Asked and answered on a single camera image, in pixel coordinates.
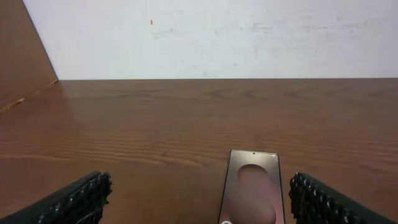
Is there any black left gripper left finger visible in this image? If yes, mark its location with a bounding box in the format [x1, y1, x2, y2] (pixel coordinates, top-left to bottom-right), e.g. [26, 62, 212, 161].
[1, 171, 112, 224]

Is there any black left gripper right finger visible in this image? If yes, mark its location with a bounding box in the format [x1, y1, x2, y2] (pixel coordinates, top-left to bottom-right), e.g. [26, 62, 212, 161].
[289, 172, 397, 224]

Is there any Galaxy S25 Ultra smartphone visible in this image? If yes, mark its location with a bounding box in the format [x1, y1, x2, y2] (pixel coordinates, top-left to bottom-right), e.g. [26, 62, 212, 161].
[218, 150, 285, 224]

